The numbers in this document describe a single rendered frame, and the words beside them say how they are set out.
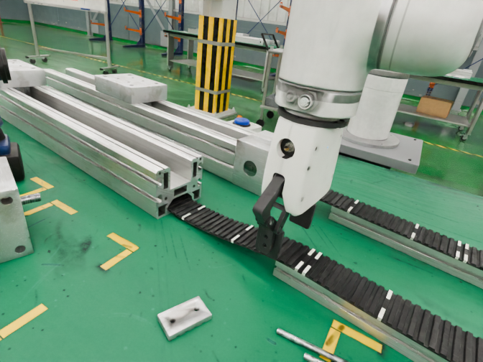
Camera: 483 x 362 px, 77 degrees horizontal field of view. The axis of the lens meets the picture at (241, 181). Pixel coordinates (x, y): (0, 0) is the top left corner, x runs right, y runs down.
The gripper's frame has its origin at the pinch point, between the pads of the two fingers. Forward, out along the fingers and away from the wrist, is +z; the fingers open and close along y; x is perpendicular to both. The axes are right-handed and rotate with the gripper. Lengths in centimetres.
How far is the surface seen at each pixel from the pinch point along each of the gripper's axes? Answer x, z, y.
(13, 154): 44.8, 1.2, -14.4
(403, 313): -15.4, 2.7, 0.0
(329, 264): -6.2, 2.6, 1.2
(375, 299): -12.4, 2.7, -0.2
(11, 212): 24.4, -0.5, -21.7
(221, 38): 229, -6, 253
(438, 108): 16, 50, 495
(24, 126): 66, 4, -5
